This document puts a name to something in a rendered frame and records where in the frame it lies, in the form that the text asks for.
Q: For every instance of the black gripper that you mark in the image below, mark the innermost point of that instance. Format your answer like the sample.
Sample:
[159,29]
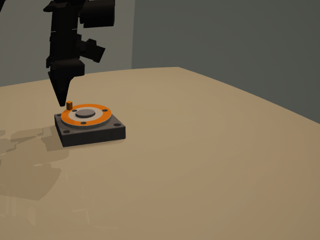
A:
[63,67]

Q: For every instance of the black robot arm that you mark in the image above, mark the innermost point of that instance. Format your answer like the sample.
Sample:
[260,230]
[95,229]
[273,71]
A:
[91,13]

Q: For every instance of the orange round plate with tab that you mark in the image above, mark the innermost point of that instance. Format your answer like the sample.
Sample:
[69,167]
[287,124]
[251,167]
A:
[102,116]

